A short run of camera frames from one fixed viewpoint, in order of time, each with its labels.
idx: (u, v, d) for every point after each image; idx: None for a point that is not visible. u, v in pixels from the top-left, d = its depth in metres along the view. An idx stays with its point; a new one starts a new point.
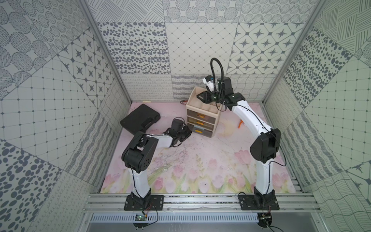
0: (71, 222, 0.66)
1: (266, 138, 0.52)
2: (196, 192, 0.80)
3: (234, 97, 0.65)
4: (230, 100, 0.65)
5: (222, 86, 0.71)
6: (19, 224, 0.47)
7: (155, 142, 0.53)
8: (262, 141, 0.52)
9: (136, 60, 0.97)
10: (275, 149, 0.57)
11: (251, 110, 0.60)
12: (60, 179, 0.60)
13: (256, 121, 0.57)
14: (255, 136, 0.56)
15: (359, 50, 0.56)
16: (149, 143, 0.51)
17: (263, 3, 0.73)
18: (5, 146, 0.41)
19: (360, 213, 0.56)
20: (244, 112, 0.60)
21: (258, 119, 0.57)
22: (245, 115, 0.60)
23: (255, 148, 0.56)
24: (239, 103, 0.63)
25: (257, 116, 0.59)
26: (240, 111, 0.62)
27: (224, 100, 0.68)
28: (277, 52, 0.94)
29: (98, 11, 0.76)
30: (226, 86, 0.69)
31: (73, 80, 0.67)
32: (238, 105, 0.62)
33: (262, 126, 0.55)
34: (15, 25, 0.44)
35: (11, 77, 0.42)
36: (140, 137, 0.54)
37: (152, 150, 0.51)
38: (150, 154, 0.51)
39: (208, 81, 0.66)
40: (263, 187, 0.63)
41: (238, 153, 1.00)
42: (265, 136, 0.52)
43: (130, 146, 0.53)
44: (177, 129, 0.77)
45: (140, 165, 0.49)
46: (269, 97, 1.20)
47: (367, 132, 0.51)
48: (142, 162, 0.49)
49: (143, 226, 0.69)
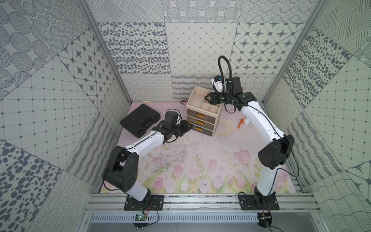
0: (71, 222, 0.66)
1: (278, 145, 0.47)
2: (196, 192, 0.80)
3: (244, 97, 0.59)
4: (240, 99, 0.59)
5: (230, 85, 0.65)
6: (19, 224, 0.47)
7: (134, 160, 0.44)
8: (273, 148, 0.47)
9: (136, 60, 0.97)
10: (284, 155, 0.52)
11: (263, 113, 0.55)
12: (60, 179, 0.60)
13: (268, 125, 0.52)
14: (266, 140, 0.51)
15: (359, 50, 0.56)
16: (128, 162, 0.44)
17: (263, 3, 0.73)
18: (5, 146, 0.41)
19: (360, 213, 0.56)
20: (255, 114, 0.55)
21: (270, 123, 0.53)
22: (256, 118, 0.55)
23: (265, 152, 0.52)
24: (250, 104, 0.57)
25: (269, 119, 0.54)
26: (251, 113, 0.57)
27: (233, 99, 0.61)
28: (277, 52, 0.94)
29: (98, 11, 0.76)
30: (235, 86, 0.63)
31: (73, 80, 0.67)
32: (249, 107, 0.57)
33: (274, 132, 0.50)
34: (15, 25, 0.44)
35: (11, 77, 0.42)
36: (118, 155, 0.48)
37: (134, 167, 0.45)
38: (133, 172, 0.45)
39: (217, 81, 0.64)
40: (266, 189, 0.62)
41: (238, 153, 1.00)
42: (278, 142, 0.48)
43: (109, 167, 0.45)
44: (171, 122, 0.68)
45: (122, 186, 0.43)
46: (269, 97, 1.20)
47: (367, 132, 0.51)
48: (124, 182, 0.43)
49: (143, 226, 0.69)
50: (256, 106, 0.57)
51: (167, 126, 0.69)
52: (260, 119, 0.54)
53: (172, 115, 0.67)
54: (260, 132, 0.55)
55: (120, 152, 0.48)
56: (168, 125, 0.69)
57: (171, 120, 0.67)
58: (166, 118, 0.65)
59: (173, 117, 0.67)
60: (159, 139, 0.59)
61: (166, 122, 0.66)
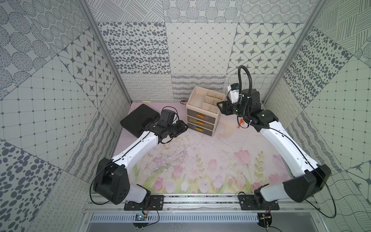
0: (71, 222, 0.66)
1: (313, 179, 0.39)
2: (196, 192, 0.80)
3: (263, 117, 0.52)
4: (259, 120, 0.51)
5: (248, 102, 0.57)
6: (19, 224, 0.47)
7: (121, 175, 0.40)
8: (308, 183, 0.39)
9: (136, 60, 0.97)
10: (318, 188, 0.43)
11: (288, 137, 0.47)
12: (60, 179, 0.60)
13: (298, 154, 0.44)
14: (296, 172, 0.43)
15: (359, 50, 0.56)
16: (114, 177, 0.40)
17: (263, 3, 0.73)
18: (5, 146, 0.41)
19: (360, 213, 0.56)
20: (279, 138, 0.47)
21: (299, 150, 0.45)
22: (280, 142, 0.47)
23: (298, 186, 0.42)
24: (271, 124, 0.50)
25: (296, 144, 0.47)
26: (273, 136, 0.49)
27: (251, 119, 0.53)
28: (277, 52, 0.94)
29: (98, 11, 0.76)
30: (253, 102, 0.55)
31: (73, 80, 0.67)
32: (271, 129, 0.49)
33: (306, 162, 0.42)
34: (15, 25, 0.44)
35: (10, 77, 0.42)
36: (105, 168, 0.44)
37: (123, 180, 0.42)
38: (123, 184, 0.43)
39: (233, 90, 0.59)
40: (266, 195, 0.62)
41: (238, 153, 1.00)
42: (312, 175, 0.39)
43: (99, 181, 0.43)
44: (167, 120, 0.63)
45: (114, 200, 0.41)
46: (269, 97, 1.20)
47: (367, 132, 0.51)
48: (116, 196, 0.41)
49: (143, 226, 0.69)
50: (278, 127, 0.49)
51: (163, 124, 0.64)
52: (286, 145, 0.46)
53: (168, 113, 0.62)
54: (287, 161, 0.46)
55: (108, 165, 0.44)
56: (164, 123, 0.63)
57: (168, 118, 0.62)
58: (162, 116, 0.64)
59: (169, 115, 0.62)
60: (153, 140, 0.54)
61: (162, 120, 0.64)
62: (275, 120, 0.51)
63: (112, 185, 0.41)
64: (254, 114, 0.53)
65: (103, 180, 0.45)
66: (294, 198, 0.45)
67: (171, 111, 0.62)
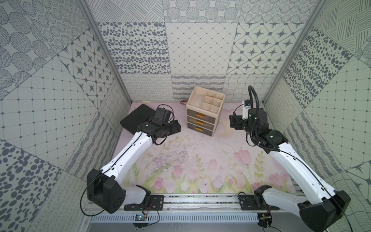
0: (71, 222, 0.67)
1: (333, 208, 0.37)
2: (196, 192, 0.80)
3: (272, 138, 0.51)
4: (267, 141, 0.50)
5: (255, 121, 0.55)
6: (19, 224, 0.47)
7: (111, 188, 0.38)
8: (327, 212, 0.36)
9: (136, 60, 0.97)
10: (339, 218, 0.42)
11: (299, 160, 0.46)
12: (60, 179, 0.60)
13: (313, 179, 0.42)
14: (313, 200, 0.40)
15: (359, 50, 0.56)
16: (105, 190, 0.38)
17: (263, 3, 0.73)
18: (5, 146, 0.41)
19: (359, 213, 0.57)
20: (291, 161, 0.45)
21: (313, 175, 0.42)
22: (293, 166, 0.45)
23: (315, 215, 0.40)
24: (280, 146, 0.49)
25: (308, 167, 0.44)
26: (285, 159, 0.47)
27: (259, 140, 0.52)
28: (277, 52, 0.94)
29: (98, 11, 0.76)
30: (262, 122, 0.54)
31: (73, 80, 0.67)
32: (282, 152, 0.48)
33: (322, 188, 0.40)
34: (15, 25, 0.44)
35: (11, 77, 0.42)
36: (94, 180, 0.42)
37: (117, 190, 0.41)
38: (117, 194, 0.41)
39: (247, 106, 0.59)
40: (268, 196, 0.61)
41: (238, 153, 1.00)
42: (330, 203, 0.37)
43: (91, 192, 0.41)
44: (162, 119, 0.59)
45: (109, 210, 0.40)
46: (269, 97, 1.20)
47: (367, 132, 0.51)
48: (111, 204, 0.41)
49: (143, 226, 0.69)
50: (288, 149, 0.48)
51: (158, 123, 0.59)
52: (299, 169, 0.44)
53: (164, 111, 0.58)
54: (302, 187, 0.44)
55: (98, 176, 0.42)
56: (160, 123, 0.59)
57: (163, 117, 0.59)
58: (157, 115, 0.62)
59: (164, 113, 0.58)
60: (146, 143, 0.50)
61: (156, 118, 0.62)
62: (284, 141, 0.50)
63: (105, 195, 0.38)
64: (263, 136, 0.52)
65: (95, 190, 0.43)
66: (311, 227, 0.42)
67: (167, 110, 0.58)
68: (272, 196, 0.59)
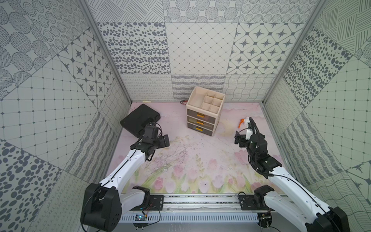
0: (71, 222, 0.66)
1: (327, 224, 0.39)
2: (196, 192, 0.80)
3: (267, 163, 0.58)
4: (264, 167, 0.58)
5: (256, 149, 0.63)
6: (19, 224, 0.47)
7: (113, 197, 0.39)
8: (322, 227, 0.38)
9: (136, 60, 0.97)
10: None
11: (293, 181, 0.50)
12: (60, 179, 0.60)
13: (305, 195, 0.46)
14: (310, 217, 0.43)
15: (359, 50, 0.56)
16: (106, 201, 0.39)
17: (263, 3, 0.73)
18: (5, 146, 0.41)
19: (359, 213, 0.57)
20: (283, 181, 0.51)
21: (307, 193, 0.46)
22: (287, 186, 0.50)
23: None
24: (274, 170, 0.55)
25: (304, 188, 0.48)
26: (279, 181, 0.53)
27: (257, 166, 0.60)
28: (277, 53, 0.94)
29: (98, 11, 0.76)
30: (262, 148, 0.60)
31: (73, 80, 0.67)
32: (276, 174, 0.54)
33: (316, 204, 0.43)
34: (15, 25, 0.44)
35: (11, 77, 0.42)
36: (93, 195, 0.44)
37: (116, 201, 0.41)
38: (115, 208, 0.41)
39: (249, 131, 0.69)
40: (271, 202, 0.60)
41: (238, 153, 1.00)
42: (324, 218, 0.40)
43: (85, 210, 0.40)
44: (152, 136, 0.64)
45: (107, 225, 0.39)
46: (269, 97, 1.20)
47: (367, 132, 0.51)
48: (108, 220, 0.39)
49: (143, 226, 0.69)
50: (281, 172, 0.54)
51: (149, 140, 0.65)
52: (292, 188, 0.49)
53: (152, 129, 0.64)
54: (299, 207, 0.47)
55: (96, 191, 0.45)
56: (150, 139, 0.64)
57: (152, 134, 0.64)
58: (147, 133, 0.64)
59: (153, 130, 0.64)
60: (141, 157, 0.55)
61: (147, 136, 0.65)
62: (278, 166, 0.57)
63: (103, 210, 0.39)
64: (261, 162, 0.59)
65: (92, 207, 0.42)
66: None
67: (154, 127, 0.64)
68: (274, 202, 0.59)
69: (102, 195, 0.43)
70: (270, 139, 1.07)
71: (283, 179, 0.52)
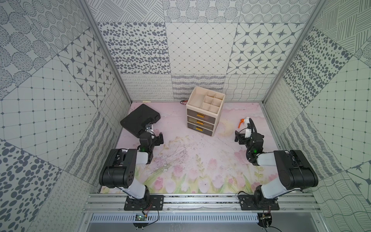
0: (71, 222, 0.66)
1: (283, 152, 0.51)
2: (196, 192, 0.80)
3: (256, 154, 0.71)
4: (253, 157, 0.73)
5: (253, 145, 0.76)
6: (19, 224, 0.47)
7: (134, 152, 0.51)
8: (279, 154, 0.51)
9: (136, 60, 0.97)
10: (305, 169, 0.47)
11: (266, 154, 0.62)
12: (60, 179, 0.60)
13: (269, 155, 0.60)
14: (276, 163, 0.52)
15: (359, 50, 0.56)
16: (128, 157, 0.49)
17: (263, 3, 0.73)
18: (5, 146, 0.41)
19: (360, 213, 0.56)
20: (263, 155, 0.65)
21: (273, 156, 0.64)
22: (265, 156, 0.64)
23: (280, 164, 0.49)
24: (259, 158, 0.68)
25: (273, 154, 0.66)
26: (263, 160, 0.65)
27: (249, 154, 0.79)
28: (277, 52, 0.94)
29: (98, 11, 0.76)
30: (257, 144, 0.73)
31: (73, 80, 0.67)
32: (261, 156, 0.67)
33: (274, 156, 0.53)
34: (15, 25, 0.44)
35: (10, 77, 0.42)
36: (114, 156, 0.50)
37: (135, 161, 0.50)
38: (132, 167, 0.48)
39: (249, 129, 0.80)
40: (267, 188, 0.62)
41: (238, 153, 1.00)
42: (283, 152, 0.51)
43: (107, 165, 0.47)
44: (149, 143, 0.72)
45: (125, 181, 0.44)
46: (269, 97, 1.20)
47: (367, 132, 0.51)
48: (126, 177, 0.45)
49: (143, 226, 0.69)
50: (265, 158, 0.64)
51: (146, 147, 0.74)
52: (268, 156, 0.61)
53: (147, 136, 0.74)
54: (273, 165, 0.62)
55: (116, 153, 0.50)
56: (148, 146, 0.74)
57: (148, 141, 0.72)
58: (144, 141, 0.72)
59: (149, 137, 0.73)
60: (144, 157, 0.65)
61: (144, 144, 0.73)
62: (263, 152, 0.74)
63: (123, 166, 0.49)
64: (253, 154, 0.73)
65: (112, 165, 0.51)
66: (288, 179, 0.46)
67: (149, 135, 0.75)
68: (269, 185, 0.61)
69: (118, 161, 0.53)
70: (271, 139, 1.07)
71: (262, 156, 0.66)
